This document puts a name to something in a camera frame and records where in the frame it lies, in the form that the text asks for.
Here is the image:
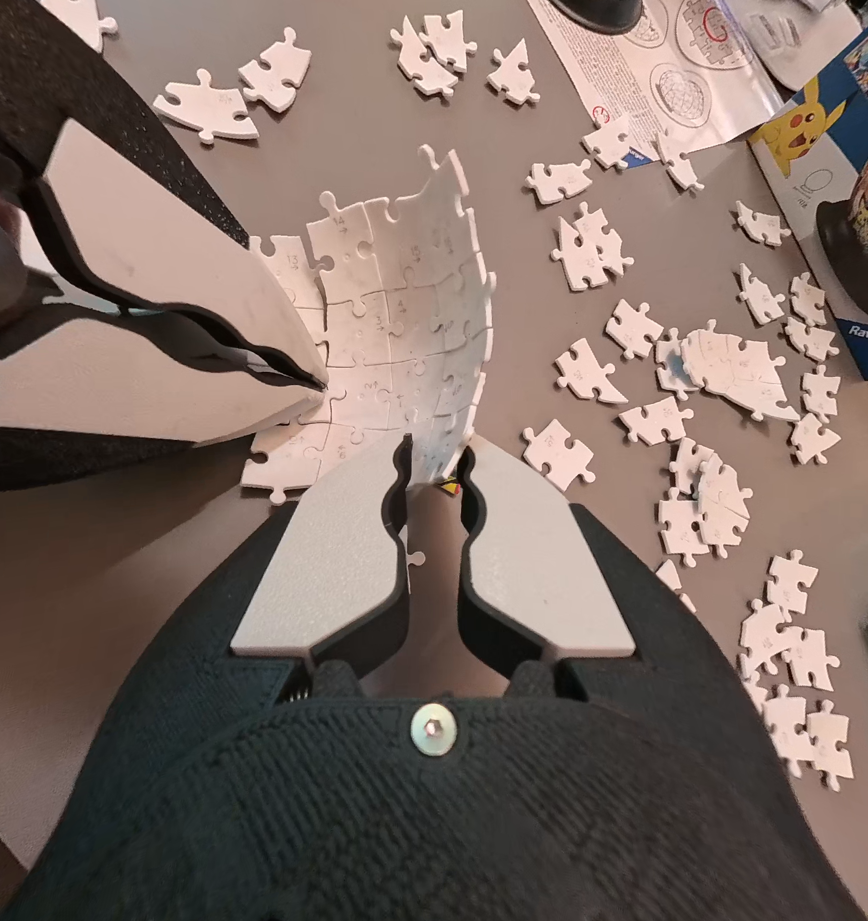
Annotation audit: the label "black round ball stand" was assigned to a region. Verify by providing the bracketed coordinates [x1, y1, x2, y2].
[552, 0, 645, 33]

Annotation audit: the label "white puzzle pieces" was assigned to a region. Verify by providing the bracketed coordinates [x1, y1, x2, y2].
[45, 0, 856, 792]

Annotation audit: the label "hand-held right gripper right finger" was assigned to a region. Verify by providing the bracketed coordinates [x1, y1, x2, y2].
[457, 440, 638, 679]

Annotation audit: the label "small assembled puzzle cluster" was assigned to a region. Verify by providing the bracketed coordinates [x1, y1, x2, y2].
[657, 437, 753, 569]

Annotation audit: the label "printed paper instruction sheet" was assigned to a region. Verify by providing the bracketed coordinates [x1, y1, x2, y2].
[527, 0, 791, 171]

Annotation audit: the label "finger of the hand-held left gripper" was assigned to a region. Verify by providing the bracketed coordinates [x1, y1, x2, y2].
[35, 117, 330, 390]
[0, 313, 327, 445]

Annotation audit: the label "white board stand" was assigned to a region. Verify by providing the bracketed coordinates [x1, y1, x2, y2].
[758, 0, 864, 92]

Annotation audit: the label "flat assembled white puzzle section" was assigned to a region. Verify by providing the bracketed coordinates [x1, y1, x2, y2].
[680, 320, 802, 423]

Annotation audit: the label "blue puzzle ball box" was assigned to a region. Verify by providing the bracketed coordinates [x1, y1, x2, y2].
[747, 29, 868, 382]

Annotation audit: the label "large curved white puzzle section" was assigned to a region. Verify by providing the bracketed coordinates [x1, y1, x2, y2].
[241, 144, 501, 571]

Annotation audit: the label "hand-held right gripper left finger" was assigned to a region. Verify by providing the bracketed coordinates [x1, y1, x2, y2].
[228, 433, 416, 679]

